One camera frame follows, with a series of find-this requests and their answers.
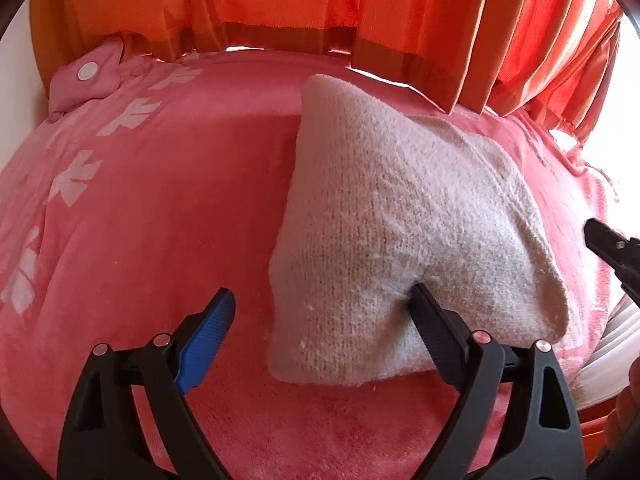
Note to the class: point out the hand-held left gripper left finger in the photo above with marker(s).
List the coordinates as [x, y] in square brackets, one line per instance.
[205, 345]

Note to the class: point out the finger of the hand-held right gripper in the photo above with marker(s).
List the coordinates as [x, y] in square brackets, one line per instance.
[612, 245]

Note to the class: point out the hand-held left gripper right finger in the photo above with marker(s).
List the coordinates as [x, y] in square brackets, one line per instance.
[440, 330]

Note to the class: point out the cream sweater with black hearts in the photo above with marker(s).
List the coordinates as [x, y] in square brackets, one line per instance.
[400, 240]

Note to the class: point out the person's right hand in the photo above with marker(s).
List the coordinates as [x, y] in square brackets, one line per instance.
[625, 405]

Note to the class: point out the white ribbed mattress edge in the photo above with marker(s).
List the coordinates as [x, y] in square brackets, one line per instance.
[610, 355]

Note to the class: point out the pink blanket with white print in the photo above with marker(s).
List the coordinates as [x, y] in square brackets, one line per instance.
[175, 200]

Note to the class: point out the orange cloth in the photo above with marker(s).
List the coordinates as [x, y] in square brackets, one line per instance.
[595, 440]

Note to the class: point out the orange curtain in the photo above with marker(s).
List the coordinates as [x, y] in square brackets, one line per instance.
[550, 45]
[250, 0]

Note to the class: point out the pink cushion with white dot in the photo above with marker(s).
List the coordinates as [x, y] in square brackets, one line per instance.
[100, 82]

